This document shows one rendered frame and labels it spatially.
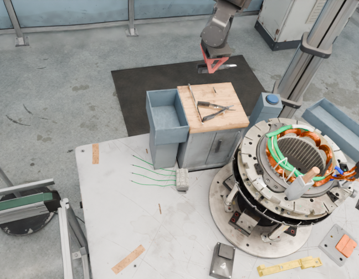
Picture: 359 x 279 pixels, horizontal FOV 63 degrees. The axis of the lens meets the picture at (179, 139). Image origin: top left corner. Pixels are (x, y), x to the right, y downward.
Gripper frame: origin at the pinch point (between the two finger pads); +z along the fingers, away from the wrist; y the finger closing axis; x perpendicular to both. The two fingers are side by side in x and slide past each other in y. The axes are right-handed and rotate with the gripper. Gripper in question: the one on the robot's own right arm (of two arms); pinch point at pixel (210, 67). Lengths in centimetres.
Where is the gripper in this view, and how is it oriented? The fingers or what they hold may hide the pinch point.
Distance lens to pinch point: 92.9
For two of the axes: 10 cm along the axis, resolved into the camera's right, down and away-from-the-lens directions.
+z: -1.0, 5.8, 8.1
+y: 2.4, 8.0, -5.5
